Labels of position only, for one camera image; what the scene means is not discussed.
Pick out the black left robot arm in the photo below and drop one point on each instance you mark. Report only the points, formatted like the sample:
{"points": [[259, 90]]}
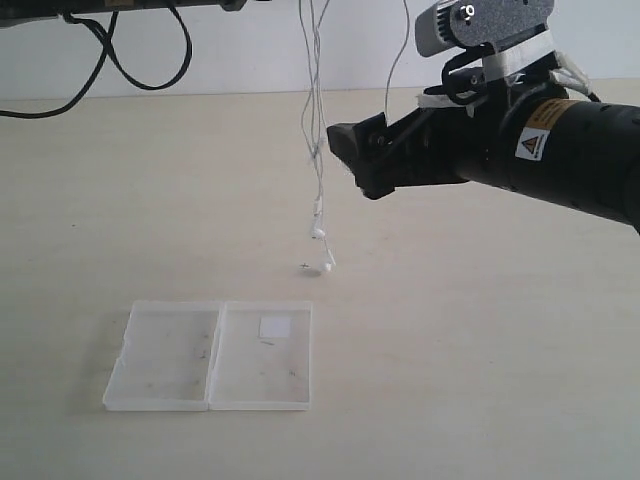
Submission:
{"points": [[16, 12]]}

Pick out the white paper label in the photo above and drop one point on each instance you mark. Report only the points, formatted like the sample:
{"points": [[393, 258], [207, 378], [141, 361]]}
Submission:
{"points": [[275, 327]]}

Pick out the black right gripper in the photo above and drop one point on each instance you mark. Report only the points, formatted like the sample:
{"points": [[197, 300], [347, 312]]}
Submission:
{"points": [[427, 147]]}

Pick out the clear plastic storage case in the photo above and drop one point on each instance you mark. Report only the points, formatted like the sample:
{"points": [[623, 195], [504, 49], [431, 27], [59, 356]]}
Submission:
{"points": [[208, 356]]}

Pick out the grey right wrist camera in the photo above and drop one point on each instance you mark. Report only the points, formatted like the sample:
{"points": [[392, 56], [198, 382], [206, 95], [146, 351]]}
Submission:
{"points": [[471, 24]]}

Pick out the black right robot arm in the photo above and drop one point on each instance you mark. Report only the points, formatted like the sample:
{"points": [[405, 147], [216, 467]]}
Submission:
{"points": [[532, 140]]}

